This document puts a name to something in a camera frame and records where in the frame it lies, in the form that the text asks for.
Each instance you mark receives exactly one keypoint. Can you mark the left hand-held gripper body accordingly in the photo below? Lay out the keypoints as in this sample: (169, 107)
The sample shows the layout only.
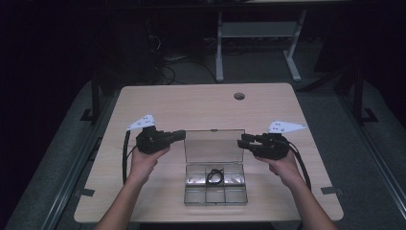
(151, 140)

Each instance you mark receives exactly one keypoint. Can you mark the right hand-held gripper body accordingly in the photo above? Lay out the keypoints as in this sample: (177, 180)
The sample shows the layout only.
(271, 147)

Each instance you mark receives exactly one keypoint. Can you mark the clear plastic compartment box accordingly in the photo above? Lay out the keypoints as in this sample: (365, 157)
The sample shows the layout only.
(214, 150)

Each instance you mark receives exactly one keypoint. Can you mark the person's right hand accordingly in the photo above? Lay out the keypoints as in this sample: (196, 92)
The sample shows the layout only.
(284, 169)

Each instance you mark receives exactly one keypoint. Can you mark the person's left hand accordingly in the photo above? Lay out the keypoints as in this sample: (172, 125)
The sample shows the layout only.
(143, 166)

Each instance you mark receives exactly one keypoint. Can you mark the black metal stand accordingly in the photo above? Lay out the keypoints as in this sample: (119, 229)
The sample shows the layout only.
(95, 96)
(358, 96)

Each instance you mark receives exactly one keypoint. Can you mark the metal floor rail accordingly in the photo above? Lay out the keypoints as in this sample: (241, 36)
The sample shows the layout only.
(73, 179)
(376, 156)

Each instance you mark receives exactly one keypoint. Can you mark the white metal desk frame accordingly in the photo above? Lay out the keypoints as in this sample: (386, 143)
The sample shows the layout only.
(255, 29)

